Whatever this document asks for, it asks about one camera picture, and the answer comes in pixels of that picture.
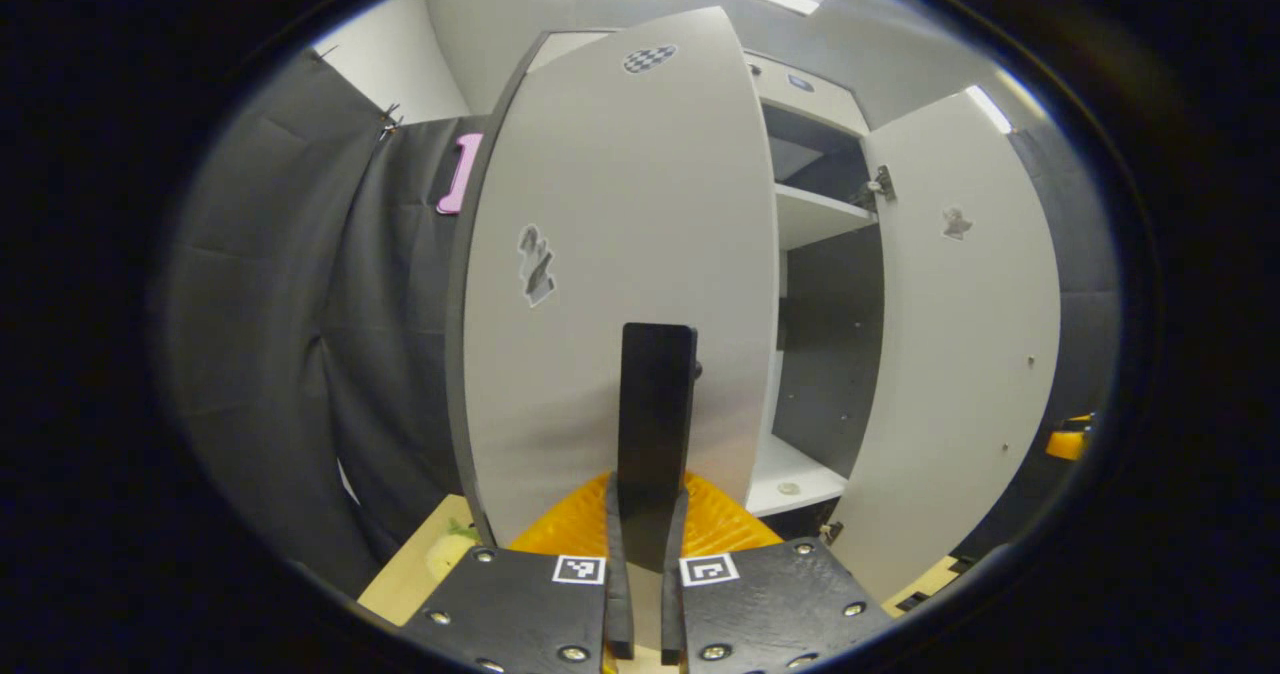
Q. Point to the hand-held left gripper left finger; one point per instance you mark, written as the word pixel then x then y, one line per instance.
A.
pixel 520 614

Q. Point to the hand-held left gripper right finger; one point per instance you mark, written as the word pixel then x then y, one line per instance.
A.
pixel 780 604

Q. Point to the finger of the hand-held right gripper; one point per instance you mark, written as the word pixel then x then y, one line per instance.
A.
pixel 1068 442

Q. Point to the grey cabinet door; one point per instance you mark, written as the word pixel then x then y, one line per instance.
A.
pixel 960 354
pixel 620 204

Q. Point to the metal door hinge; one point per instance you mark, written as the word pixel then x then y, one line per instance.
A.
pixel 832 532
pixel 875 187

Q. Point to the yellow plush toy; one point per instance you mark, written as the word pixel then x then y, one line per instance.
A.
pixel 450 551

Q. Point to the small ceiling light panel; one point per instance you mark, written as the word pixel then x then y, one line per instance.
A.
pixel 988 109

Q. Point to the black backdrop cloth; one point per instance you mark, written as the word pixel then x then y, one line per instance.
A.
pixel 270 304

